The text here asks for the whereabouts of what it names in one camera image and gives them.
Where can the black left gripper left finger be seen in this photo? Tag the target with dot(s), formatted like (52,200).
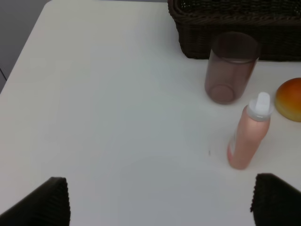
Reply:
(47,205)

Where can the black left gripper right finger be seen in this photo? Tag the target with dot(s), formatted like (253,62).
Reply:
(275,202)

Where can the translucent purple plastic cup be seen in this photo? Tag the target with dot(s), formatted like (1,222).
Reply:
(231,63)

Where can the pink bottle with white cap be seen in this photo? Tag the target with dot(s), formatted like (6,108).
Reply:
(251,130)

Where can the red-orange peach fruit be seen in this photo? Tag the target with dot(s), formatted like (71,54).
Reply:
(288,99)

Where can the dark brown wicker basket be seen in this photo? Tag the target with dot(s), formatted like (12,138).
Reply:
(275,24)

